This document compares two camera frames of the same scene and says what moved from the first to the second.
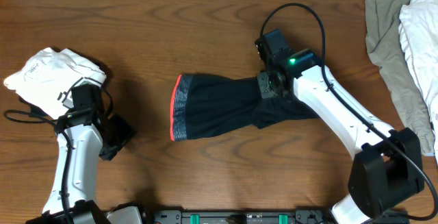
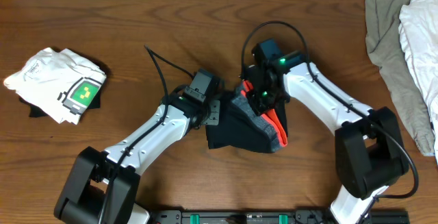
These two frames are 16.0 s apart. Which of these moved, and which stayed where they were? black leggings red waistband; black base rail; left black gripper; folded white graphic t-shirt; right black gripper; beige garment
Moved: black leggings red waistband; left black gripper; right black gripper
Stayed: beige garment; folded white graphic t-shirt; black base rail
